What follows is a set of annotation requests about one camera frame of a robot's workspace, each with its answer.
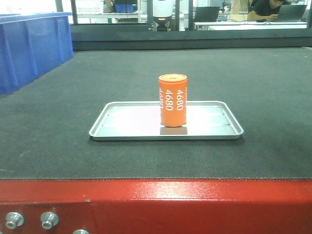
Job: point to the silver metal tray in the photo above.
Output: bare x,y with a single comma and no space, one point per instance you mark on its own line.
140,120

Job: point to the orange capacitor cylinder 4680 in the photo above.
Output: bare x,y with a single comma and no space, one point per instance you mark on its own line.
173,99

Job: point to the silver bolt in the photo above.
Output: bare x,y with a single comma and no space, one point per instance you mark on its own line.
49,220
13,220

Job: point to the person in black shirt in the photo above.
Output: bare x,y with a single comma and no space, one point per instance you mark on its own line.
265,9

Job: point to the silver bolt left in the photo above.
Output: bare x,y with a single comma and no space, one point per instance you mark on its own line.
13,220

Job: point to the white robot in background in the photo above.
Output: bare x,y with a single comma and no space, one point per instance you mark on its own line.
162,15

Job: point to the red conveyor frame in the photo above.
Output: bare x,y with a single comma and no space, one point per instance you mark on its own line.
155,206

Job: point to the dark conveyor belt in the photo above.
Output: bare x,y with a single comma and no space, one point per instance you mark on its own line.
261,95

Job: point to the blue crate on conveyor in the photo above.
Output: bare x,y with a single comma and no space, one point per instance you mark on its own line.
32,45

